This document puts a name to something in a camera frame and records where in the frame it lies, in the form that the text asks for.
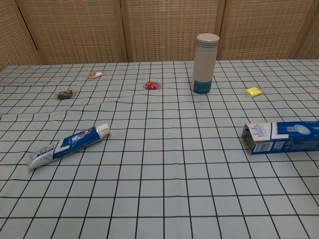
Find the white orange wrapped candy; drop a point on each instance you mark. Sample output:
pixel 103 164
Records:
pixel 96 74

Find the blue white toothpaste tube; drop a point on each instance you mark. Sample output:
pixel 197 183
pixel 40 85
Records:
pixel 74 140

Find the light blue grid tablecloth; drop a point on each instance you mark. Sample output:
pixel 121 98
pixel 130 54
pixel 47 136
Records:
pixel 159 179

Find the beige thermos bottle blue base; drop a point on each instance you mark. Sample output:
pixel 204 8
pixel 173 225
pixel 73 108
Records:
pixel 205 64

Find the red wrapped candy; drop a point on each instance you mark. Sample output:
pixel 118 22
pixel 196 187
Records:
pixel 151 85

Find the bamboo folding screen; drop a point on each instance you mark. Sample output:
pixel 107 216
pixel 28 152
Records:
pixel 82 30

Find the blue toothpaste carton box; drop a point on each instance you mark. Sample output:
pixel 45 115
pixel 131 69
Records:
pixel 281 138

